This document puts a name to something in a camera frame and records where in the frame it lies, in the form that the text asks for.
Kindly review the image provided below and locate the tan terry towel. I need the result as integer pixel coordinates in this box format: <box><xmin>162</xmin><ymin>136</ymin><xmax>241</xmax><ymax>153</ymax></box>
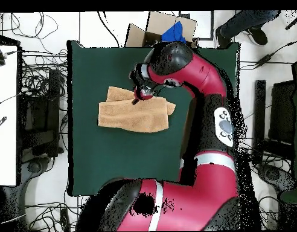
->
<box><xmin>97</xmin><ymin>86</ymin><xmax>176</xmax><ymax>134</ymax></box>

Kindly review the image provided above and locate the dark green table cloth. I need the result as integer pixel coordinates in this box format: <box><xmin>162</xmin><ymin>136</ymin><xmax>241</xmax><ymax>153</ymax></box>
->
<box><xmin>66</xmin><ymin>39</ymin><xmax>241</xmax><ymax>197</ymax></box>

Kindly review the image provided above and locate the blue garment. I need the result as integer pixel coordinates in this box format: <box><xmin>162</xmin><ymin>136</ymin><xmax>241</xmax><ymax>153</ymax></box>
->
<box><xmin>161</xmin><ymin>21</ymin><xmax>188</xmax><ymax>45</ymax></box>

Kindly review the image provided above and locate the open cardboard box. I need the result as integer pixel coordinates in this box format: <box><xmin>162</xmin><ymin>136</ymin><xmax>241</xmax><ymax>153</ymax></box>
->
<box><xmin>124</xmin><ymin>11</ymin><xmax>200</xmax><ymax>48</ymax></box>

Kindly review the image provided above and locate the black equipment rack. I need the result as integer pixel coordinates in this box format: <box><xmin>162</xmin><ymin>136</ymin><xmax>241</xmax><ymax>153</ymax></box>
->
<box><xmin>19</xmin><ymin>68</ymin><xmax>63</xmax><ymax>158</ymax></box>

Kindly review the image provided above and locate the black upright stand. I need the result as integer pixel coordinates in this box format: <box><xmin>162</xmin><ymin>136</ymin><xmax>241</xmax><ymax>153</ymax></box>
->
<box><xmin>251</xmin><ymin>79</ymin><xmax>266</xmax><ymax>165</ymax></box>

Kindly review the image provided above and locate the black round floor foot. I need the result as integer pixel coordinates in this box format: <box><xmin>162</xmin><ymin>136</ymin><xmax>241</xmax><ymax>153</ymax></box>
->
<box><xmin>27</xmin><ymin>159</ymin><xmax>44</xmax><ymax>174</ymax></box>

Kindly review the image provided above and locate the person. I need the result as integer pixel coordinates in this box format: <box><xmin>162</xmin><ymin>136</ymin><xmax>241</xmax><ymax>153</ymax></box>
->
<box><xmin>215</xmin><ymin>10</ymin><xmax>282</xmax><ymax>49</ymax></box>

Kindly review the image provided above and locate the white desk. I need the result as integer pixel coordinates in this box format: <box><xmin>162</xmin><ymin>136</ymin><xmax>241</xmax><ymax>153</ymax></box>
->
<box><xmin>0</xmin><ymin>44</ymin><xmax>19</xmax><ymax>187</ymax></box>

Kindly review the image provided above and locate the black power strip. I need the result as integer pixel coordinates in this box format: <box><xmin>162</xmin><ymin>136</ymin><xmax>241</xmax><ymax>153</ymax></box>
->
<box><xmin>60</xmin><ymin>208</ymin><xmax>71</xmax><ymax>232</ymax></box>

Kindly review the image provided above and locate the dark grey chair base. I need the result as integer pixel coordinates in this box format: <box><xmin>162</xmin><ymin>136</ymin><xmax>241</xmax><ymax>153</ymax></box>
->
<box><xmin>257</xmin><ymin>164</ymin><xmax>296</xmax><ymax>194</ymax></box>

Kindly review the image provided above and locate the thick black cable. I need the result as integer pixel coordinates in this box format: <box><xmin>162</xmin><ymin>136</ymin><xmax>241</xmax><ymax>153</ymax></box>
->
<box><xmin>97</xmin><ymin>11</ymin><xmax>121</xmax><ymax>48</ymax></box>

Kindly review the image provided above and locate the black power adapter with cable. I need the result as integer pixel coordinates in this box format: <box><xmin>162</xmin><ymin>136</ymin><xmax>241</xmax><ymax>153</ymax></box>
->
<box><xmin>240</xmin><ymin>36</ymin><xmax>297</xmax><ymax>72</ymax></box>

